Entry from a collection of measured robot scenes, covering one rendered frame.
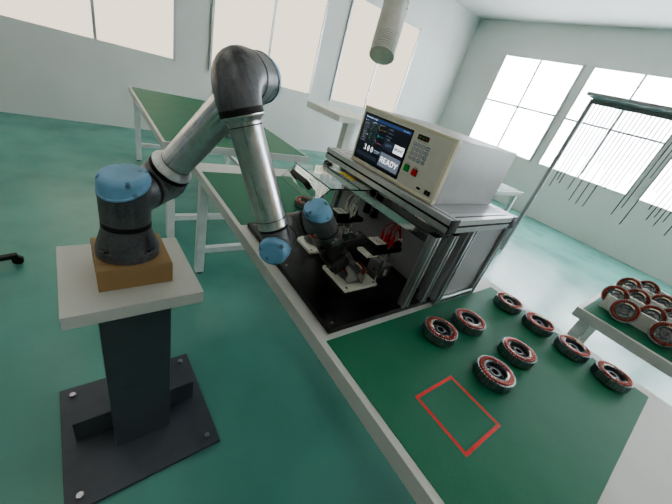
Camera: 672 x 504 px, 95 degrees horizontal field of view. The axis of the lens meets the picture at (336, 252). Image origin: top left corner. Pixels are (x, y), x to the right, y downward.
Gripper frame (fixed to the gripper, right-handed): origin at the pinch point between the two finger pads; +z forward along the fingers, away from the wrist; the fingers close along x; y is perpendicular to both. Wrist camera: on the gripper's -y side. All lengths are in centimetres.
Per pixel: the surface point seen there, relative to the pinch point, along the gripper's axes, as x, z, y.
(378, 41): -109, -19, -109
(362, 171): -20.8, -17.9, -26.4
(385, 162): -13.7, -21.0, -32.5
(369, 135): -26, -26, -36
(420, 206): 9.6, -17.9, -26.5
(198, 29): -472, -12, -87
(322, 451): 23, 60, 53
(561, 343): 56, 37, -44
